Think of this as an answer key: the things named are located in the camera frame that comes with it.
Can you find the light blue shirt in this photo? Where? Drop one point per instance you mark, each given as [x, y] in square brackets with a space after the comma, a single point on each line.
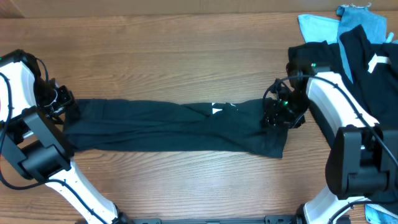
[318, 29]

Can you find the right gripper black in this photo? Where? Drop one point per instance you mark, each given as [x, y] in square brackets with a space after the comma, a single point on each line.
[277, 112]

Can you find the dark green t-shirt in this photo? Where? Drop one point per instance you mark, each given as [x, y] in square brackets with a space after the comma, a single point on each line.
[158, 126]

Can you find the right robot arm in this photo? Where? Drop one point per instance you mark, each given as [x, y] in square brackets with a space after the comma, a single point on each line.
[326, 89]

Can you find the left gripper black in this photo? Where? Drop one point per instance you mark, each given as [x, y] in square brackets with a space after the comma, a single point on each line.
[67, 99]

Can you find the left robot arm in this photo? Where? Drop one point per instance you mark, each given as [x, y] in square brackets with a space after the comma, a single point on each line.
[31, 105]

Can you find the blue denim garment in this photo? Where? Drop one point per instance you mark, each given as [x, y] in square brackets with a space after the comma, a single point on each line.
[375, 27]

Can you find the black t-shirt pile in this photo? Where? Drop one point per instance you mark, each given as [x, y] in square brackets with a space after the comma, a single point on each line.
[374, 67]

